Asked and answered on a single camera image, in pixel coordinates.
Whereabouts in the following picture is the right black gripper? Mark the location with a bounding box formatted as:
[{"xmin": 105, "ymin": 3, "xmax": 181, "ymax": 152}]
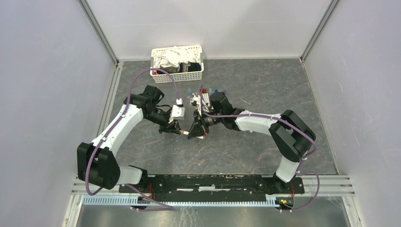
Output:
[{"xmin": 188, "ymin": 108, "xmax": 224, "ymax": 138}]

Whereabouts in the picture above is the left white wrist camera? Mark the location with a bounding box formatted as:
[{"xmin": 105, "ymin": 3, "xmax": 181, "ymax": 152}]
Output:
[{"xmin": 169, "ymin": 98, "xmax": 185, "ymax": 122}]

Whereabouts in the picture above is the red cap marker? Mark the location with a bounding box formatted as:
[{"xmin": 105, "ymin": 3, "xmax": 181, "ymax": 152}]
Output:
[{"xmin": 202, "ymin": 88, "xmax": 210, "ymax": 107}]

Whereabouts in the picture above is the white cloth in basket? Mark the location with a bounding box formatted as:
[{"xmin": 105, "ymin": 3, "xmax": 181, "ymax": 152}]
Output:
[{"xmin": 151, "ymin": 45, "xmax": 202, "ymax": 68}]

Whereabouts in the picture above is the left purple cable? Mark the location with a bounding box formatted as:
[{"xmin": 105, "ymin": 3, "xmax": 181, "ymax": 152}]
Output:
[{"xmin": 85, "ymin": 68, "xmax": 183, "ymax": 212}]

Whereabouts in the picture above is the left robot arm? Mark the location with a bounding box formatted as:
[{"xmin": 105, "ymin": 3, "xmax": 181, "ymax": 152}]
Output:
[{"xmin": 77, "ymin": 85, "xmax": 185, "ymax": 195}]

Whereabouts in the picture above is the slotted cable duct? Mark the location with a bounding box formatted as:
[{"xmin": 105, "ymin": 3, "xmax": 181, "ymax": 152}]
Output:
[{"xmin": 82, "ymin": 195, "xmax": 278, "ymax": 208}]

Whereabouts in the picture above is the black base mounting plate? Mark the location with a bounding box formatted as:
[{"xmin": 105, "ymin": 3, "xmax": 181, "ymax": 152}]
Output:
[{"xmin": 134, "ymin": 175, "xmax": 305, "ymax": 202}]

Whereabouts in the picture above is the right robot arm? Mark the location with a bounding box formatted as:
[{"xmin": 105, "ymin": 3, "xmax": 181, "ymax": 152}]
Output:
[{"xmin": 188, "ymin": 92, "xmax": 317, "ymax": 193}]

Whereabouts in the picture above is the black striped cloth in basket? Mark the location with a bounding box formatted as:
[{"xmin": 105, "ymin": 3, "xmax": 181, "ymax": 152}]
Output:
[{"xmin": 160, "ymin": 62, "xmax": 202, "ymax": 74}]

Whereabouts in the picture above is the purple cable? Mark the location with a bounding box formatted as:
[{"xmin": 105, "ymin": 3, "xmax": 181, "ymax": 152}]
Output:
[
  {"xmin": 198, "ymin": 84, "xmax": 321, "ymax": 212},
  {"xmin": 85, "ymin": 68, "xmax": 183, "ymax": 212}
]

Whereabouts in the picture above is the white plastic basket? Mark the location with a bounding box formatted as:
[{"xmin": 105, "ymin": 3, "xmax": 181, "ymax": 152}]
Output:
[{"xmin": 150, "ymin": 45, "xmax": 204, "ymax": 83}]

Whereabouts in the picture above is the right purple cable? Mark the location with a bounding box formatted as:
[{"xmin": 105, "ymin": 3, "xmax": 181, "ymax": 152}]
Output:
[{"xmin": 198, "ymin": 84, "xmax": 321, "ymax": 212}]

